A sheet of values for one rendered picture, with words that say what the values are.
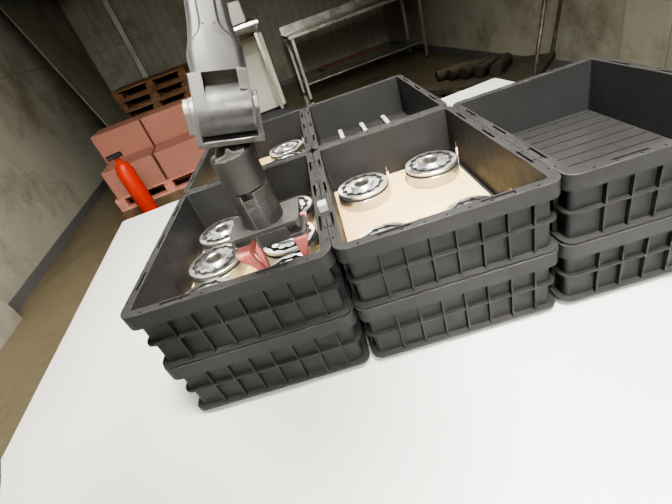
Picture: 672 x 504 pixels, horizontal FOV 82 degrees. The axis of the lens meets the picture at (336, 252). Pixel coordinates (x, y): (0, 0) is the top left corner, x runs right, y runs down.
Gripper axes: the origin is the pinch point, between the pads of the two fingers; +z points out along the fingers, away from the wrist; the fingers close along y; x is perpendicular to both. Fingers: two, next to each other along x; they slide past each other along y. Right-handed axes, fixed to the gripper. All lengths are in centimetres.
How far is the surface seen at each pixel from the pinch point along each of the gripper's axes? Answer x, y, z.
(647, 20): -220, -222, 58
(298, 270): 9.0, -3.4, -5.1
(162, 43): -670, 212, -19
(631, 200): 7.3, -47.0, 1.9
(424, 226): 8.4, -20.3, -5.2
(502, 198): 8.0, -30.3, -5.2
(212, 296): 9.4, 8.3, -5.7
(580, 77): -31, -64, 0
